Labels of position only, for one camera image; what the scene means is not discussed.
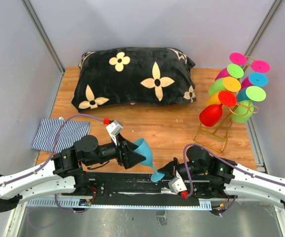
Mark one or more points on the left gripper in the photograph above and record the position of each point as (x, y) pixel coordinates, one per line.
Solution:
(125, 155)

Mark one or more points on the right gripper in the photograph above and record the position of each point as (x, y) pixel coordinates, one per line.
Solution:
(169, 169)

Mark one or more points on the blue wine glass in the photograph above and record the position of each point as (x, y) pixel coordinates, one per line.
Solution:
(144, 149)

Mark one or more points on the light green wine glass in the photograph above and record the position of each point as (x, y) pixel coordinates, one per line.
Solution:
(243, 112)

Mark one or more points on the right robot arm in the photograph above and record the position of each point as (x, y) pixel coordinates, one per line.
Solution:
(206, 175)

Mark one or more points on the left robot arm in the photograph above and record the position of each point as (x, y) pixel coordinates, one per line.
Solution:
(63, 173)

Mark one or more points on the red wine glass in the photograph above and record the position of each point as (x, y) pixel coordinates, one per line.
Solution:
(211, 114)

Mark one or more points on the pink base wine glass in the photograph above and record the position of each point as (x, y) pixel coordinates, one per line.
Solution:
(238, 58)

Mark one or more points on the pink base rear glass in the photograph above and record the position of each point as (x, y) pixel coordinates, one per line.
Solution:
(260, 66)

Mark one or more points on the black floral plush pillow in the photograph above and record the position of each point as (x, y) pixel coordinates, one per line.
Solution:
(134, 75)

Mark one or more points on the blue white striped cloth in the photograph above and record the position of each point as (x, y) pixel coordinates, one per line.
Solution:
(72, 131)

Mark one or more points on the green glass yellow base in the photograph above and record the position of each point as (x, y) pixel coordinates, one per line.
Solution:
(227, 83)

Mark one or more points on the teal glass green base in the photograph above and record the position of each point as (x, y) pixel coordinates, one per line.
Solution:
(254, 93)

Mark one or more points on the magenta glass green base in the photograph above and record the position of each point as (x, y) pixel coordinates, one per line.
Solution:
(232, 70)

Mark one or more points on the magenta glass blue base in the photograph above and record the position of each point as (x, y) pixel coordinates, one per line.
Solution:
(257, 79)

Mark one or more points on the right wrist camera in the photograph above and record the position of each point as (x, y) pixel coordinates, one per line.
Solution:
(178, 185)

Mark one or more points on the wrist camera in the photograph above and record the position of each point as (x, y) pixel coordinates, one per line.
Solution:
(114, 129)
(178, 185)

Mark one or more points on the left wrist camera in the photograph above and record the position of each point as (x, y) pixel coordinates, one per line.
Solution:
(114, 129)

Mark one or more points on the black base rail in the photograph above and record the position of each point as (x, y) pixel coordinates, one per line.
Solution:
(133, 189)

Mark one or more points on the gold wire glass rack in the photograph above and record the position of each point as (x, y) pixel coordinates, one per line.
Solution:
(227, 112)

